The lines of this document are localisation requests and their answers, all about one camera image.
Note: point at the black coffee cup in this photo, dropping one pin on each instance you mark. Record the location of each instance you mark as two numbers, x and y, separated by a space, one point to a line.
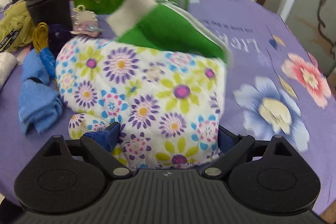
50 12

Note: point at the floral quilted oven mitt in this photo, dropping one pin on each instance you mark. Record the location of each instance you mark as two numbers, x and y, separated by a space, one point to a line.
168 104

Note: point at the olive green fuzzy cloth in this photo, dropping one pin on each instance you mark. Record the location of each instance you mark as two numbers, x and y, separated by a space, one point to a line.
16 27

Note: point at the dark purple velvet scrunchie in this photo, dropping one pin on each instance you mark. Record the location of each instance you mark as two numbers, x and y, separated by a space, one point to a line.
58 36

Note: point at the yellow bristle blue brush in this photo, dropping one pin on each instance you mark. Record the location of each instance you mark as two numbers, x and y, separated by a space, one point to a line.
41 46

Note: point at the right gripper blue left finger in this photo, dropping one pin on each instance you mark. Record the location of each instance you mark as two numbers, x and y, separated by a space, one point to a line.
108 137

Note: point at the blue microfiber cloth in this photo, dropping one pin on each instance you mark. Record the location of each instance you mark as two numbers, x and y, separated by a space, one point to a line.
39 106

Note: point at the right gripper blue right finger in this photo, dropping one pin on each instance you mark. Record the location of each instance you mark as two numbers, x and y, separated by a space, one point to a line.
226 139

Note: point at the purple floral bedsheet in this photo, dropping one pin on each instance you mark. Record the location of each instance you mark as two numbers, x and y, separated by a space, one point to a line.
259 43

